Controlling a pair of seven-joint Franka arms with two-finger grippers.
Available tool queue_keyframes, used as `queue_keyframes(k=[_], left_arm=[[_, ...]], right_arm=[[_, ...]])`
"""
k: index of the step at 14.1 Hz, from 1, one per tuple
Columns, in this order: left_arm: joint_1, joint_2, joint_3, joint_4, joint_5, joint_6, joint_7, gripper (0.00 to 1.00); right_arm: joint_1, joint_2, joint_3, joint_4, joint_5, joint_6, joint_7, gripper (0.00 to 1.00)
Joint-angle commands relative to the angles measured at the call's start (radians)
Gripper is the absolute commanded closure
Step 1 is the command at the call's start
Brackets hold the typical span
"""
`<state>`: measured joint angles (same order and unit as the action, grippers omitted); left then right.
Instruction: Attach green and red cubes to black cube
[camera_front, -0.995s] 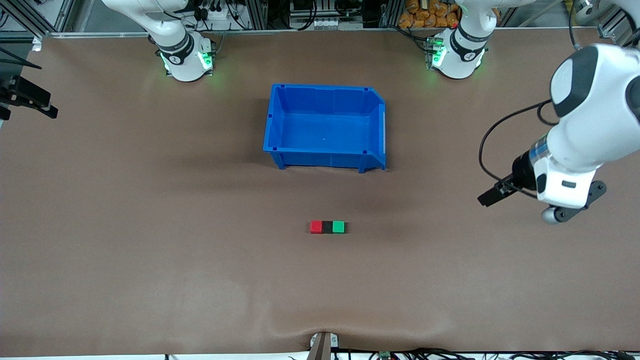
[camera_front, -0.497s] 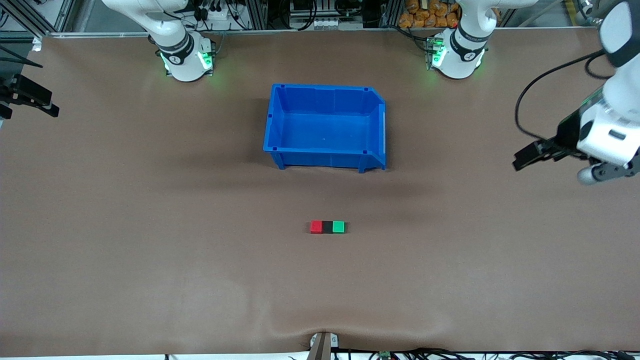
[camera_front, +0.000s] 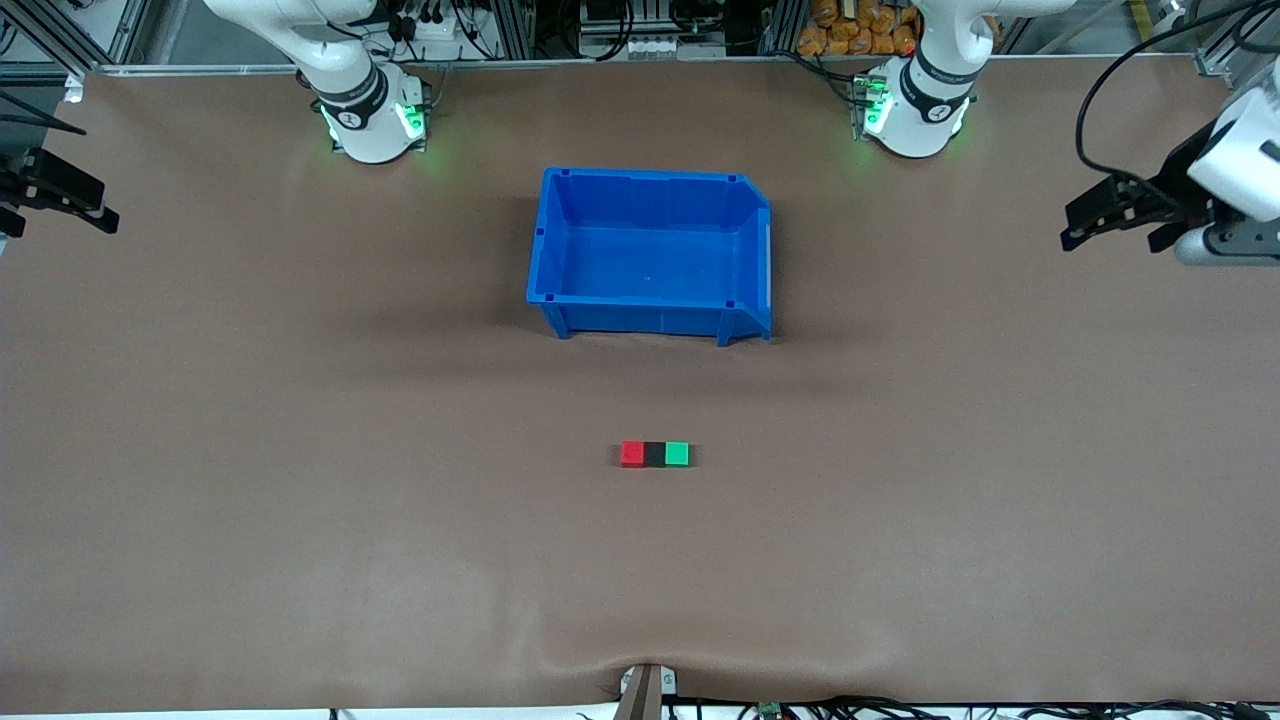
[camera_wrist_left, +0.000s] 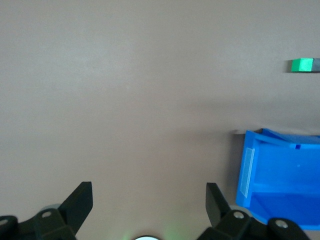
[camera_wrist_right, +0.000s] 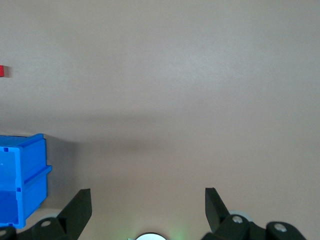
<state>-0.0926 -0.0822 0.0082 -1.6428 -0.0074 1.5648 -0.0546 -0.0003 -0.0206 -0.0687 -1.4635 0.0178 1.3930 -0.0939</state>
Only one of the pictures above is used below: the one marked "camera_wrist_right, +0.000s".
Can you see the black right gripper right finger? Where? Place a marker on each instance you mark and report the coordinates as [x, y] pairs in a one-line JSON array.
[[217, 217]]

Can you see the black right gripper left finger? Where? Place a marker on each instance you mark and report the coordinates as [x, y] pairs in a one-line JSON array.
[[75, 215]]

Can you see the red cube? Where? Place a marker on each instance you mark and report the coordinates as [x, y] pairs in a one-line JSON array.
[[1, 71]]

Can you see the blue plastic storage bin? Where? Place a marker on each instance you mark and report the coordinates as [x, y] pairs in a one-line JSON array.
[[25, 175]]

